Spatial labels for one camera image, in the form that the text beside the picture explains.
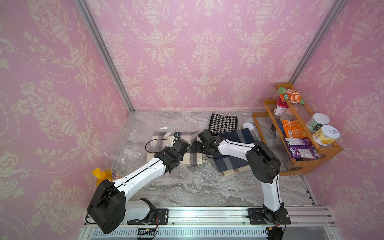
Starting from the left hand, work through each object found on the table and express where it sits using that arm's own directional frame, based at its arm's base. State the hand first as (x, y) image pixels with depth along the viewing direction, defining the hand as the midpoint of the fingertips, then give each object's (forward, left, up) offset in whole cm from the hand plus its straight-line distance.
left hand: (176, 150), depth 85 cm
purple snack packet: (-2, -68, +7) cm, 68 cm away
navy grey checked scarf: (-6, -28, -3) cm, 29 cm away
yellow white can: (-5, -68, +23) cm, 72 cm away
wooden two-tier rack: (+19, -65, -6) cm, 69 cm away
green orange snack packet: (+24, -64, +21) cm, 72 cm away
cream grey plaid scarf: (+13, +9, -8) cm, 18 cm away
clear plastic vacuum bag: (+16, +26, -13) cm, 33 cm away
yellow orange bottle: (-17, +29, +7) cm, 35 cm away
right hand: (+6, -12, -9) cm, 16 cm away
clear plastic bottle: (+18, -66, +13) cm, 69 cm away
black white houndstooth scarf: (+26, -28, -7) cm, 39 cm away
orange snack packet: (+10, -68, +8) cm, 69 cm away
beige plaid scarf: (-10, -32, -5) cm, 34 cm away
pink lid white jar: (+23, -63, +13) cm, 68 cm away
